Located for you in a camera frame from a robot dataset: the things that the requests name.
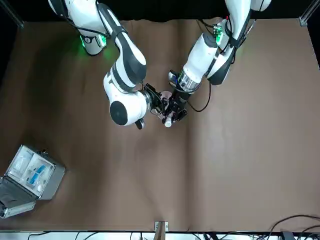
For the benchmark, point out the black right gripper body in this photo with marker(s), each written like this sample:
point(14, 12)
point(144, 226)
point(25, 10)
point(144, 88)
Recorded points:
point(155, 100)

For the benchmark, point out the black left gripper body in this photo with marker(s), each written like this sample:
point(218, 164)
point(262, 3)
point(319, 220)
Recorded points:
point(182, 96)

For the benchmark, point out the small white vitamin bottle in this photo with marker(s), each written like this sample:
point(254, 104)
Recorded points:
point(168, 123)

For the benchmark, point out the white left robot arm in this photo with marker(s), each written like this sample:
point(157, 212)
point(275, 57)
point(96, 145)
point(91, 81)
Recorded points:
point(200, 57)

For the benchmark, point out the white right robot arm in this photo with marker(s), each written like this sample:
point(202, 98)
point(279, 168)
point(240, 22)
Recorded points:
point(125, 57)

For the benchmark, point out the blue white medicine sachet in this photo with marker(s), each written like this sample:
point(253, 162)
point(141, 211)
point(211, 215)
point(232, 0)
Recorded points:
point(41, 169)
point(32, 177)

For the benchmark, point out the open aluminium case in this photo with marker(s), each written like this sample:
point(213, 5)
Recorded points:
point(50, 185)

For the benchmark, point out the small white round container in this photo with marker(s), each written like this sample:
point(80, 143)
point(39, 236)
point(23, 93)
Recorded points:
point(40, 188)

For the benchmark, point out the clear plastic packet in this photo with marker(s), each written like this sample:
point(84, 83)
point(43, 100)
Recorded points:
point(21, 162)

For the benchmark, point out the aluminium frame post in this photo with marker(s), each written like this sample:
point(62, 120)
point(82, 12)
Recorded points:
point(303, 20)
point(17, 21)
point(161, 230)

